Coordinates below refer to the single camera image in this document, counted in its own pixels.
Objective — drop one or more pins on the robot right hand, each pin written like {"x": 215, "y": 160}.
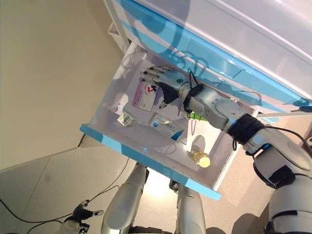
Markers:
{"x": 170, "y": 78}

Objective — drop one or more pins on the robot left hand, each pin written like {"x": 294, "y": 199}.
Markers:
{"x": 81, "y": 212}

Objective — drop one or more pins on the pink white medicine box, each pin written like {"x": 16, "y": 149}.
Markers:
{"x": 143, "y": 100}

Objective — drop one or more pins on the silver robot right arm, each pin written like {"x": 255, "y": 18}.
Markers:
{"x": 214, "y": 107}

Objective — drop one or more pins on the white green medicine box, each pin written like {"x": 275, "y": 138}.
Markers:
{"x": 197, "y": 117}

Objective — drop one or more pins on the blue white medicine box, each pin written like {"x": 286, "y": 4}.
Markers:
{"x": 163, "y": 126}

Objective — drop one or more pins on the yellow capped medicine bottle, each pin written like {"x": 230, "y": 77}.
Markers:
{"x": 204, "y": 161}

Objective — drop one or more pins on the silver robot left leg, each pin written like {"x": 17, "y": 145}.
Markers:
{"x": 124, "y": 204}

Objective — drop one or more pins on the silver robot leg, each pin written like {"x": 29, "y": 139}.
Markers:
{"x": 124, "y": 204}
{"x": 192, "y": 214}

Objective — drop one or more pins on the small white barcode box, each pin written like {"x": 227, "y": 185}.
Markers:
{"x": 125, "y": 119}

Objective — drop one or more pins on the small white side bin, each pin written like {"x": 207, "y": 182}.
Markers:
{"x": 113, "y": 31}

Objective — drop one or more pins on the white medical trolley cart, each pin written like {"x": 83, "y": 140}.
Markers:
{"x": 243, "y": 29}

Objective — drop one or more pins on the silver robot right leg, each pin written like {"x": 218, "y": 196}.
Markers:
{"x": 192, "y": 214}

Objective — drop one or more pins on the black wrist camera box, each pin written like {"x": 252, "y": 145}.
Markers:
{"x": 84, "y": 228}

